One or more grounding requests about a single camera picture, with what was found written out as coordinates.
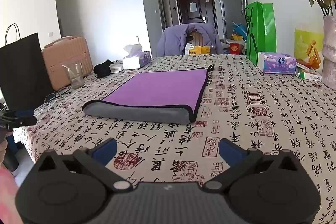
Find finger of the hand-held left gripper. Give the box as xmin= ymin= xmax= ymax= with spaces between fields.
xmin=5 ymin=109 xmax=34 ymax=118
xmin=7 ymin=116 xmax=38 ymax=128

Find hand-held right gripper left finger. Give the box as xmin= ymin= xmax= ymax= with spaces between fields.
xmin=35 ymin=138 xmax=133 ymax=194

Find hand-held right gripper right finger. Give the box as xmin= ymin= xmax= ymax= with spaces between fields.
xmin=203 ymin=138 xmax=301 ymax=194

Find purple and grey towel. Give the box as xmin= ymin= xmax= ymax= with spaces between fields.
xmin=82 ymin=67 xmax=214 ymax=124

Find person's left forearm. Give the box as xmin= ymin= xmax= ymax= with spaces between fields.
xmin=0 ymin=164 xmax=19 ymax=215

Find person's left hand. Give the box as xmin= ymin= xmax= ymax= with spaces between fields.
xmin=0 ymin=139 xmax=8 ymax=165

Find calligraphy printed tablecloth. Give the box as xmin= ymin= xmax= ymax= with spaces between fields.
xmin=13 ymin=53 xmax=336 ymax=224

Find black paper bag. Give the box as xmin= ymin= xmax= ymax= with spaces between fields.
xmin=0 ymin=24 xmax=54 ymax=109

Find black eyeglasses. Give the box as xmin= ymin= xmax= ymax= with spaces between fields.
xmin=43 ymin=86 xmax=71 ymax=104

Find clear glass beaker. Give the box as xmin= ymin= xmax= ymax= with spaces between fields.
xmin=62 ymin=63 xmax=84 ymax=90

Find pink suitcase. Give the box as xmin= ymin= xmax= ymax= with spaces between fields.
xmin=42 ymin=35 xmax=93 ymax=90

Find black plush toy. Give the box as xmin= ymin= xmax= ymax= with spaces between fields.
xmin=93 ymin=59 xmax=114 ymax=78

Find white and purple tissue box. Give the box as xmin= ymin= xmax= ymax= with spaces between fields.
xmin=122 ymin=44 xmax=152 ymax=70

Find purple tissue pack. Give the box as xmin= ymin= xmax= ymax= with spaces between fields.
xmin=257 ymin=51 xmax=297 ymax=74

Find yellow cardboard box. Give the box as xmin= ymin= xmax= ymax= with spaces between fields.
xmin=189 ymin=46 xmax=212 ymax=56

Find green and white box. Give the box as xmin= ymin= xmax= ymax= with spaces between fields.
xmin=295 ymin=67 xmax=323 ymax=82

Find wooden chair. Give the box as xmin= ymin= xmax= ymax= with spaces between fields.
xmin=188 ymin=31 xmax=209 ymax=46

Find purple jacket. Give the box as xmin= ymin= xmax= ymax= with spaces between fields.
xmin=157 ymin=23 xmax=223 ymax=56

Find green shopping bag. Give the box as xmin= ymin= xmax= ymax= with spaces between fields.
xmin=245 ymin=2 xmax=277 ymax=65

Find yellow-green gift bag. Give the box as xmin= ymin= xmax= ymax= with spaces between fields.
xmin=294 ymin=28 xmax=324 ymax=72

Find pink textured vase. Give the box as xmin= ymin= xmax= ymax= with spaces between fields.
xmin=321 ymin=15 xmax=336 ymax=90

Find grey refrigerator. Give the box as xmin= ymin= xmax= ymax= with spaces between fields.
xmin=217 ymin=0 xmax=247 ymax=41

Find dark entrance door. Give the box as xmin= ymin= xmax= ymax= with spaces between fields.
xmin=175 ymin=0 xmax=217 ymax=26

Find interior door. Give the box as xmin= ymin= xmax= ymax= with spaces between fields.
xmin=157 ymin=0 xmax=173 ymax=29

